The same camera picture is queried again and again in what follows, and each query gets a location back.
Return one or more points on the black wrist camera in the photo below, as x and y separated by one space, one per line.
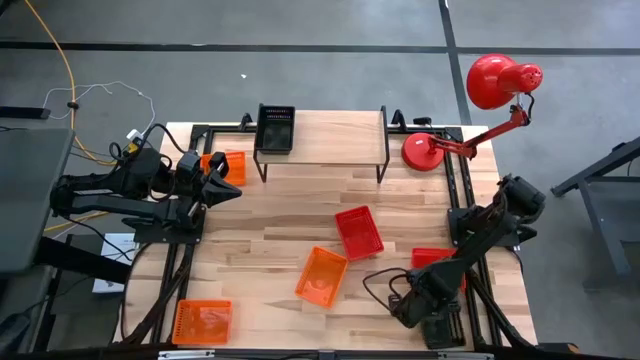
219 164
402 302

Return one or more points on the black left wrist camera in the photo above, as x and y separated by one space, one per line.
219 164

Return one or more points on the dark gray desk frame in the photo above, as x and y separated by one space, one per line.
605 200

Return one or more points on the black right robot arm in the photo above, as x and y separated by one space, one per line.
480 235

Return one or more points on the white paper sheet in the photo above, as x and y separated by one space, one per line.
112 265

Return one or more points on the red plastic basket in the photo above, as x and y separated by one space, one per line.
357 232
425 257

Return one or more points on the wooden shelf with black frame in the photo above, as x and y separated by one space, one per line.
335 135

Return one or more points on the black plastic basket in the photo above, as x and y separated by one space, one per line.
275 135

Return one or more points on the white power plug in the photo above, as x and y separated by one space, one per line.
134 134

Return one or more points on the black table rail frame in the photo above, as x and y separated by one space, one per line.
200 131

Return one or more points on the red desk lamp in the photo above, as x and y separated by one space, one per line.
495 80

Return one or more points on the black table clamp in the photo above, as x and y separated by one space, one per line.
245 121
398 119

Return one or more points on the orange plastic basket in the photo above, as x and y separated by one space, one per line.
237 170
202 322
320 277

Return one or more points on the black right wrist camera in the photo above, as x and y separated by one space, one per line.
402 302

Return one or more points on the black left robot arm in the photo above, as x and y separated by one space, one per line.
100 200

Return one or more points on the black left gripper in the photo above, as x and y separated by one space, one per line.
187 167

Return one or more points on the dark gray side table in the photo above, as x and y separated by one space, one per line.
30 200

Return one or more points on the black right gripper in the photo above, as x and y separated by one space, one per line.
432 285

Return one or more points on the black power strip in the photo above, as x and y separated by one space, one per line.
25 112

